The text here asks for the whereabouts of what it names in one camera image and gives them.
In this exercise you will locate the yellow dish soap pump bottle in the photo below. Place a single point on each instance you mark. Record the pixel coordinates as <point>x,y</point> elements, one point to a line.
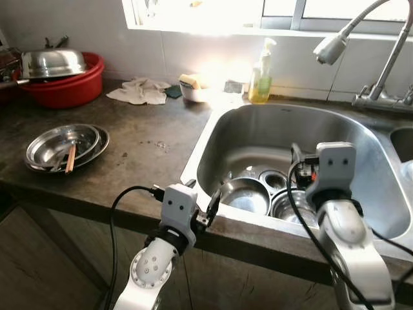
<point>261,84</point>

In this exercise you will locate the stainless steel kitchen sink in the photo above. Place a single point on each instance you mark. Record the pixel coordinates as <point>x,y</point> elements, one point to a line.
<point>258,135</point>

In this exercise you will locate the yellow dish sponge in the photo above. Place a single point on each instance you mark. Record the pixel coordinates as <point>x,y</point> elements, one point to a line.
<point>189,80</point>

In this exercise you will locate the upturned stainless steel bowl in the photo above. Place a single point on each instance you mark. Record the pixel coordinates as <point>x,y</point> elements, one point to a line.
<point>55,63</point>

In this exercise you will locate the small grey block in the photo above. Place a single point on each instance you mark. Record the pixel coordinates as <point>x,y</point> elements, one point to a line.
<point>233,86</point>

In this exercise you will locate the brown cabinet front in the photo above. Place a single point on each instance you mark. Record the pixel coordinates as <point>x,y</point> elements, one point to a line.
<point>39,258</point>

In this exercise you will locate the wooden chopsticks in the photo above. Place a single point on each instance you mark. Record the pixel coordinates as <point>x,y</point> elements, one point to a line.
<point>70,158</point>

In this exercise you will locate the small stainless steel bowl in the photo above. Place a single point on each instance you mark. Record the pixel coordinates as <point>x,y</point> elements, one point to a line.
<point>287,206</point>

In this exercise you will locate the white ceramic cup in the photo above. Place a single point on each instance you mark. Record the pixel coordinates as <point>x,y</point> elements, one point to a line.
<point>192,94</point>

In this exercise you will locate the red plastic basin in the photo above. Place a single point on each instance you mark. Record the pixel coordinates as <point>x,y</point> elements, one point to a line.
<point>64,93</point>

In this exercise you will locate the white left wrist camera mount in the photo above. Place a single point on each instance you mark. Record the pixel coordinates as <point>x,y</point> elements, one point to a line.
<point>177,206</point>

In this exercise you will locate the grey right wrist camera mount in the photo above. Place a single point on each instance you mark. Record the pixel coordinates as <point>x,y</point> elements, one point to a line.
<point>335,165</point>

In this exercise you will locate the green scouring pad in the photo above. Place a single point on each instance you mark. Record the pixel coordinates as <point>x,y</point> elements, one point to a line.
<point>173,92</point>

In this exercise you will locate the grey gooseneck sink faucet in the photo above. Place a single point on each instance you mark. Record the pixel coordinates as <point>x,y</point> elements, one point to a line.
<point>390,64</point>

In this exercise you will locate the shallow stainless steel plate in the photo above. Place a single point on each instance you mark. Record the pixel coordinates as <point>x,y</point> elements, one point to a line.
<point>244,197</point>

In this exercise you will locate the crumpled white cloth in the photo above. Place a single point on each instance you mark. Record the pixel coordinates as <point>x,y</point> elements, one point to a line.
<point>139,92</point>

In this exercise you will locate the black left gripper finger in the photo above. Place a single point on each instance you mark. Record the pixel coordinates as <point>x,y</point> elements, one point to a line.
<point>215,203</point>
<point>191,184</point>

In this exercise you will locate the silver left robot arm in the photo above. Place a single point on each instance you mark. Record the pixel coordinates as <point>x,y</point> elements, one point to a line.
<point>151,271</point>

